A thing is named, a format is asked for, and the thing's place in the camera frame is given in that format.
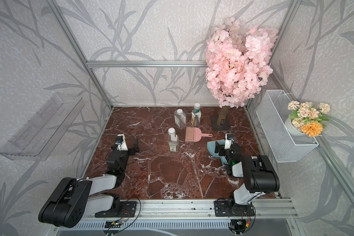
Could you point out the white wire mesh basket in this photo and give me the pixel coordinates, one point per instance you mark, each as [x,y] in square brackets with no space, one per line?
[286,143]

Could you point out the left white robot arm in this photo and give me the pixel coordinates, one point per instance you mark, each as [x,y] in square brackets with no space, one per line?
[74,199]

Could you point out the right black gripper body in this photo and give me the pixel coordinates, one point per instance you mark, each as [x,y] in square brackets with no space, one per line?
[224,152]

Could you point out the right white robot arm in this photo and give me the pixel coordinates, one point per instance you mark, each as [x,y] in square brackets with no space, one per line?
[260,177]

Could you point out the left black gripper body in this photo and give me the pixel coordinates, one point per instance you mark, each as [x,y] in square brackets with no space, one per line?
[131,152]

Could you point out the pink artificial blossom tree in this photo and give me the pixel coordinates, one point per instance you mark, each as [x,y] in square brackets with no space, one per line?
[237,62]

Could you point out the clear acrylic wall shelf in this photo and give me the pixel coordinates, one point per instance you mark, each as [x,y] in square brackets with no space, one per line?
[36,140]

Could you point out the square clear plastic bottle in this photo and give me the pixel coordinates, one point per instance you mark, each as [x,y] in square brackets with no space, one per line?
[180,120]

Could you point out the blue dustpan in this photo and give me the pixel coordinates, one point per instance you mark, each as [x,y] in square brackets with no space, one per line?
[214,153]

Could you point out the right base wiring bundle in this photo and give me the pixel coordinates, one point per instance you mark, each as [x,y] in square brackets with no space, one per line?
[238,225]

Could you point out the potted pastel flower bouquet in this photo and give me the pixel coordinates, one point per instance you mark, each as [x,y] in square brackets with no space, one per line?
[305,119]

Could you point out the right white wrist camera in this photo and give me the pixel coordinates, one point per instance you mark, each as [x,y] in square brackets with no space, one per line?
[229,139]

